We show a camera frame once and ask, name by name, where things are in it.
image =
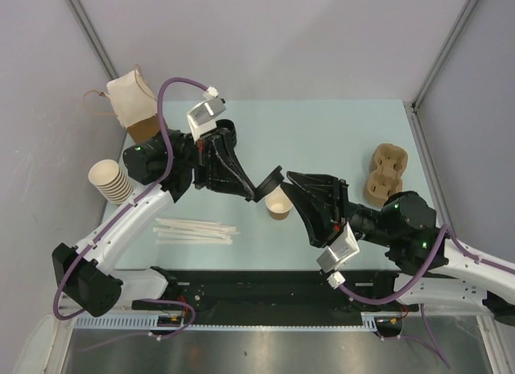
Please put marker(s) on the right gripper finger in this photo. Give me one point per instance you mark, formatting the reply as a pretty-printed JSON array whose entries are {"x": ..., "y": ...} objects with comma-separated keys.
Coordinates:
[
  {"x": 317, "y": 220},
  {"x": 310, "y": 193}
]

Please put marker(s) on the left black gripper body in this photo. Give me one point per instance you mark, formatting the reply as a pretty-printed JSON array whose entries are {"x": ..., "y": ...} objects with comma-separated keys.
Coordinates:
[{"x": 203, "y": 156}]

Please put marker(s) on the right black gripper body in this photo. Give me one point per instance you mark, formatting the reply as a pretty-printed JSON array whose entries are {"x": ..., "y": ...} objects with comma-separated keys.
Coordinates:
[{"x": 341, "y": 211}]

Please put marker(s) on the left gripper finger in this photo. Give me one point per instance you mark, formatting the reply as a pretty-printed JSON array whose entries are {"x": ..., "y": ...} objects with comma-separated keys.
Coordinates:
[
  {"x": 227, "y": 157},
  {"x": 221, "y": 179}
]

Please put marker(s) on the brown paper cup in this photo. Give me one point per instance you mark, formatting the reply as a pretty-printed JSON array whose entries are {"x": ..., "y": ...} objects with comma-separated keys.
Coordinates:
[{"x": 278, "y": 204}]

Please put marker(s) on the black cup lid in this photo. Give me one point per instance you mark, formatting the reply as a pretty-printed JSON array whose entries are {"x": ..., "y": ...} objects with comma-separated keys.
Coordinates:
[{"x": 270, "y": 183}]

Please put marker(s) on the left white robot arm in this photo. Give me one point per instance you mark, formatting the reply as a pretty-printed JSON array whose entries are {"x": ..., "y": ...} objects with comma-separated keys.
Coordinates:
[{"x": 165, "y": 165}]

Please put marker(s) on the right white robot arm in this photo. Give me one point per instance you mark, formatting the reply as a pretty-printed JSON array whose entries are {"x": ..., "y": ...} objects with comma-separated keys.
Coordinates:
[{"x": 406, "y": 226}]

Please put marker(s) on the stack of black lids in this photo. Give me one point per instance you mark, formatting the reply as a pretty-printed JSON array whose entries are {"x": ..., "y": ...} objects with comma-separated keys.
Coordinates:
[{"x": 228, "y": 125}]

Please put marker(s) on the white wrapped straws bundle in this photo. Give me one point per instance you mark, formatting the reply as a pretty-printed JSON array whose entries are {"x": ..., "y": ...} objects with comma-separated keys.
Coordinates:
[{"x": 193, "y": 232}]

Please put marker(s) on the brown paper bag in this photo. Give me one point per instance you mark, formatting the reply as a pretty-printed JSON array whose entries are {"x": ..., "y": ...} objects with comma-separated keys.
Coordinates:
[{"x": 133, "y": 104}]

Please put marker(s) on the stack of paper cups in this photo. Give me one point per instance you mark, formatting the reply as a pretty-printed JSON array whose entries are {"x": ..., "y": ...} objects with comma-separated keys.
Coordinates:
[{"x": 111, "y": 181}]

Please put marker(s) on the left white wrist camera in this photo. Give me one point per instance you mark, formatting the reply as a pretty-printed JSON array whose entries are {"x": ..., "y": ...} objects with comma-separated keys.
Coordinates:
[{"x": 202, "y": 117}]

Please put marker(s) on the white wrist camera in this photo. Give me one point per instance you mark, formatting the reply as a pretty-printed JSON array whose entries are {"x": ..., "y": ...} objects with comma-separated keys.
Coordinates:
[
  {"x": 202, "y": 117},
  {"x": 338, "y": 253}
]

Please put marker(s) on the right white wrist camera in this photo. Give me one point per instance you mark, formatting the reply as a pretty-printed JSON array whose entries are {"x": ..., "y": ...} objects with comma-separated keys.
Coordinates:
[{"x": 338, "y": 253}]

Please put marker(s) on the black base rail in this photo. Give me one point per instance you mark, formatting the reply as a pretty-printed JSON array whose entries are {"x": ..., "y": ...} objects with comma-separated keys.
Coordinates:
[{"x": 271, "y": 297}]

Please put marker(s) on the white slotted cable duct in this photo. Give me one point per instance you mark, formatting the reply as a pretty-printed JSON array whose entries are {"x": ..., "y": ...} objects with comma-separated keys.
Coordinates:
[{"x": 163, "y": 322}]

